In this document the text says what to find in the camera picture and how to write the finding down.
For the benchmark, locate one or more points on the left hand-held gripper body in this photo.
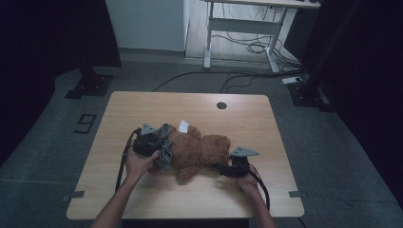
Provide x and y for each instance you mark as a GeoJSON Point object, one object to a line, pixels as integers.
{"type": "Point", "coordinates": [147, 142]}

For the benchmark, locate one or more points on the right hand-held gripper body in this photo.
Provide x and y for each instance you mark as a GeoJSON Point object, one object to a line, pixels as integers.
{"type": "Point", "coordinates": [239, 164]}

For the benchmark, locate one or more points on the brown teddy bear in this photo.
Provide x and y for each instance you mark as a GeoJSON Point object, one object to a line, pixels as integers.
{"type": "Point", "coordinates": [196, 148]}

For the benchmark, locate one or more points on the person's right hand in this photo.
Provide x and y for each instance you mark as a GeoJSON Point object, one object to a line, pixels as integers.
{"type": "Point", "coordinates": [248, 185]}

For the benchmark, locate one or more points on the person's left hand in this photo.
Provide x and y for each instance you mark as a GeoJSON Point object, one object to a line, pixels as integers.
{"type": "Point", "coordinates": [138, 166]}

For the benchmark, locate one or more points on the black floor tape mark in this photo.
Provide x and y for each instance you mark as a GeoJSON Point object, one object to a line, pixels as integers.
{"type": "Point", "coordinates": [85, 124]}

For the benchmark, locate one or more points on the grey tape strip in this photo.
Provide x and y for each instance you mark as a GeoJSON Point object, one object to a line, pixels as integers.
{"type": "Point", "coordinates": [73, 195]}
{"type": "Point", "coordinates": [297, 194]}

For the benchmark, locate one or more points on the white power strip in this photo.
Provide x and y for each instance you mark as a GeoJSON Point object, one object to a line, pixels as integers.
{"type": "Point", "coordinates": [292, 80]}

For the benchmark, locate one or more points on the black stand base plate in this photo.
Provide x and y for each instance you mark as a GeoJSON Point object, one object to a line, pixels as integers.
{"type": "Point", "coordinates": [312, 95]}
{"type": "Point", "coordinates": [90, 84]}

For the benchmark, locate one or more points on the white metal frame desk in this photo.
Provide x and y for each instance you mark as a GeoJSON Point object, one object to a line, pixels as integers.
{"type": "Point", "coordinates": [240, 25]}

